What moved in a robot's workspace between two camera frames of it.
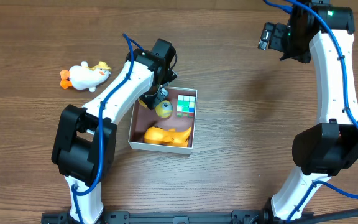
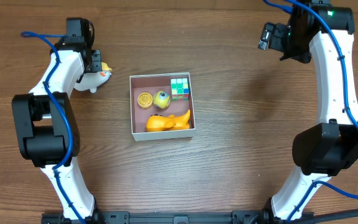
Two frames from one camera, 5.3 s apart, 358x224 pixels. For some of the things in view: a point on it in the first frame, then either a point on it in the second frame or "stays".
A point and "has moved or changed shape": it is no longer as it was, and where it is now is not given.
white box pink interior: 184,104 has moved or changed shape
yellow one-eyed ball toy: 164,109 has moved or changed shape
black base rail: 177,217 stays
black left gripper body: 155,95 -> 95,61
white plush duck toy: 83,77 stays
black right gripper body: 277,35 stays
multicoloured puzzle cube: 185,106 -> 179,89
